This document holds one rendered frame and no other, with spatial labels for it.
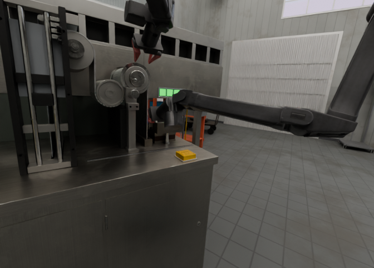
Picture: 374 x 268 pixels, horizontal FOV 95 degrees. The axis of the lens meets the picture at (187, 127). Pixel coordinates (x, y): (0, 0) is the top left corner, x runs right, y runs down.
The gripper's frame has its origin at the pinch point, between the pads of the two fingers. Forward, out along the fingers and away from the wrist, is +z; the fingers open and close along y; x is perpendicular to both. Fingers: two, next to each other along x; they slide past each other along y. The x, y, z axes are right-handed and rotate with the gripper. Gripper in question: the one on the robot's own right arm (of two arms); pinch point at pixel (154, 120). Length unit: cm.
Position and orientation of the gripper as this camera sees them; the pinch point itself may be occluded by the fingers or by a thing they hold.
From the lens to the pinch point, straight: 84.5
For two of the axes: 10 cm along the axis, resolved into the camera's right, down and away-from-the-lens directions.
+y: 8.3, -0.7, 5.6
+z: -5.1, 3.2, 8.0
